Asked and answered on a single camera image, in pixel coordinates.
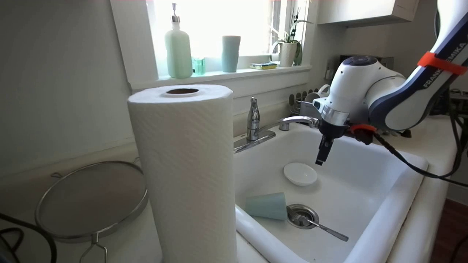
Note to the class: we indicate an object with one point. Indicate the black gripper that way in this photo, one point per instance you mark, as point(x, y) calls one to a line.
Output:
point(331, 130)

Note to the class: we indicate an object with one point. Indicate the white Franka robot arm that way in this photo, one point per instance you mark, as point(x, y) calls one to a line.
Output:
point(356, 87)

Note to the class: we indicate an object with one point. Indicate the white ceramic sink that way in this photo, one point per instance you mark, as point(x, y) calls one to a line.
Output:
point(371, 194)

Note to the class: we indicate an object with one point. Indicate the metal sink drain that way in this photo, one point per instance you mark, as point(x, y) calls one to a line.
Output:
point(298, 212)

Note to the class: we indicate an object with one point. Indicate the white mug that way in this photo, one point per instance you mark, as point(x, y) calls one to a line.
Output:
point(323, 90)

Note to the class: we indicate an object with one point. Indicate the teal plastic cup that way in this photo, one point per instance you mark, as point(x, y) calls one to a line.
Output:
point(269, 206)

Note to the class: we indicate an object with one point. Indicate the chrome faucet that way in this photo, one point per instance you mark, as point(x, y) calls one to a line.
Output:
point(254, 121)

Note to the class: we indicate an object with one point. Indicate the metal fork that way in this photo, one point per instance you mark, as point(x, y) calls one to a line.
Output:
point(331, 231)

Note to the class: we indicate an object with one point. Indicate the yellow green sponge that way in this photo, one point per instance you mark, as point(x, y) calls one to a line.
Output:
point(266, 64)

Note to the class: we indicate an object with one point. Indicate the plant in white pot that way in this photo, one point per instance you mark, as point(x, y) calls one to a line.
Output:
point(288, 52)

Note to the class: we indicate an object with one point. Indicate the teal tumbler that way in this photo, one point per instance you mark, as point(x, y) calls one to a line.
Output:
point(231, 52)

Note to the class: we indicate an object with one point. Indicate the white paper towel roll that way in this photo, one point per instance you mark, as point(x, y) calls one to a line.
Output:
point(185, 184)

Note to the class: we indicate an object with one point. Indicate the small teal glass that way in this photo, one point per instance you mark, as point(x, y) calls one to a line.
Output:
point(198, 65)

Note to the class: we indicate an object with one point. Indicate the pale green soap dispenser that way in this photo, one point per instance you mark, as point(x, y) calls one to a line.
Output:
point(179, 52)

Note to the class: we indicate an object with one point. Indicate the round metal mesh screen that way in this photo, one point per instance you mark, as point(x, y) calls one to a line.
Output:
point(89, 198)

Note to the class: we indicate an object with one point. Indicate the white wall cabinet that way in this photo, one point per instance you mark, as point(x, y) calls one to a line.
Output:
point(352, 11)

